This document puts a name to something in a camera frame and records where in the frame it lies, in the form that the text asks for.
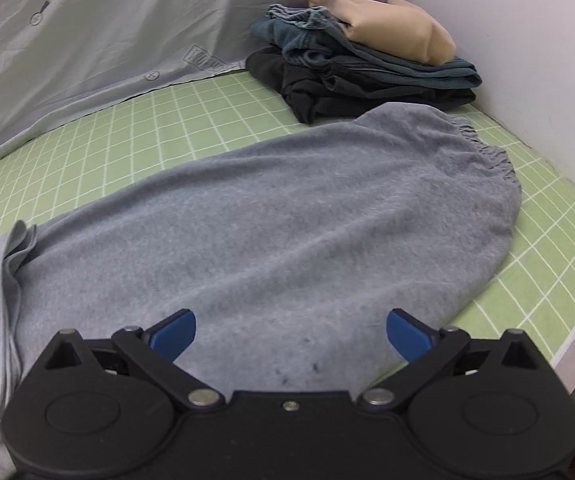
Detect black folded garment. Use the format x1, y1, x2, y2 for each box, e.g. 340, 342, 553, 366
246, 47, 476, 125

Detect green checked mat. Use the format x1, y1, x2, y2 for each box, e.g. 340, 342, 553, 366
0, 72, 575, 363

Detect light grey sweatpants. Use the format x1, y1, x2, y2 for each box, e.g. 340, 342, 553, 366
0, 102, 523, 470

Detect grey carrot print sheet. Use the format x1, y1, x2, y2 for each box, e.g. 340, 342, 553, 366
0, 0, 399, 183

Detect blue folded jeans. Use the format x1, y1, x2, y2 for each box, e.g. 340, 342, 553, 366
250, 3, 483, 90

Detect beige folded garment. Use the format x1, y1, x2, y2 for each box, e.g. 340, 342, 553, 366
306, 0, 457, 66

